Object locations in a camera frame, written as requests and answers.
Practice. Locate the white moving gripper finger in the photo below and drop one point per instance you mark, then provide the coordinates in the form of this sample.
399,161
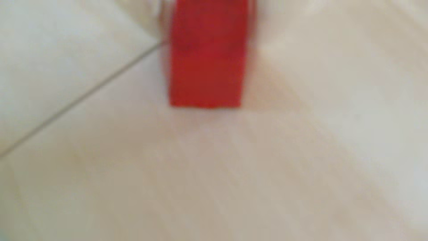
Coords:
270,16

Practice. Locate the white fixed gripper finger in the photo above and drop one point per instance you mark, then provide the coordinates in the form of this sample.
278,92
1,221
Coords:
150,16

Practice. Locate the red rectangular block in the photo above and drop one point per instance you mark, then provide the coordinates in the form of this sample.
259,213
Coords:
209,57

